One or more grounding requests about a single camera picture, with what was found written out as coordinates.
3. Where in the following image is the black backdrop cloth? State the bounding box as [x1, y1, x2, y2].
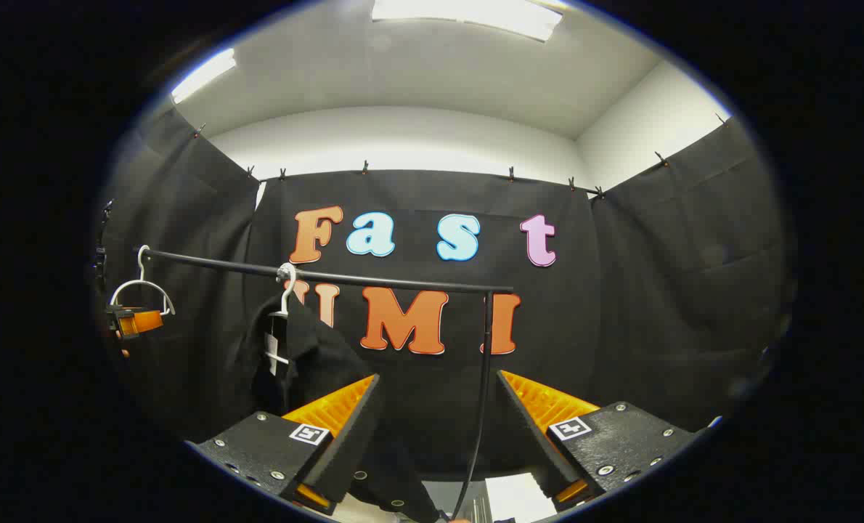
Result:
[98, 109, 796, 482]

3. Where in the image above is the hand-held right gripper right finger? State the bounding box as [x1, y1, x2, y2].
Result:
[497, 370, 698, 511]

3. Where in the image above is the empty white clothes hanger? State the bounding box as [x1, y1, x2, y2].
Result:
[109, 245, 176, 317]

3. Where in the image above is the wide ceiling light panel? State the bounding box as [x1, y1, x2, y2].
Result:
[371, 0, 564, 43]

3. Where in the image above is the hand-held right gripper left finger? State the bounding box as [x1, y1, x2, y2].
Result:
[191, 373, 384, 517]

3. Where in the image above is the narrow ceiling light strip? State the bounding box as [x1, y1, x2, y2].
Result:
[170, 47, 237, 104]

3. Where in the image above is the white paper hang tag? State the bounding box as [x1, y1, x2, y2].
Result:
[264, 333, 288, 376]

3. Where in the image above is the row of black cloth clips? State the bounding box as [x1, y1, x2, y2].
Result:
[192, 113, 730, 200]

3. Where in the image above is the black clothes rack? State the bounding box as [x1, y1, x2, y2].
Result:
[138, 247, 514, 523]

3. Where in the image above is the white clothes hanger with garment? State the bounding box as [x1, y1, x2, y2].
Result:
[265, 263, 299, 368]

